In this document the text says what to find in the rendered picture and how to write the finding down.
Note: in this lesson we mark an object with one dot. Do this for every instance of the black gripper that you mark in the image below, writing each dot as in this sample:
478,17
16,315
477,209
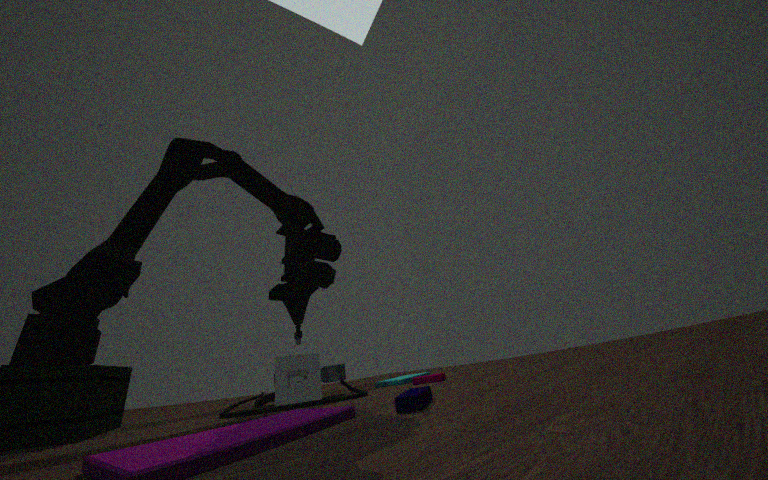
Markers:
300,275

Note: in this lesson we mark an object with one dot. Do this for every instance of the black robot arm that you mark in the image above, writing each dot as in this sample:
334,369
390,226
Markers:
65,332

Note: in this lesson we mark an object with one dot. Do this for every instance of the teal flat rectangular block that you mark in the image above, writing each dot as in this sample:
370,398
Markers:
400,380

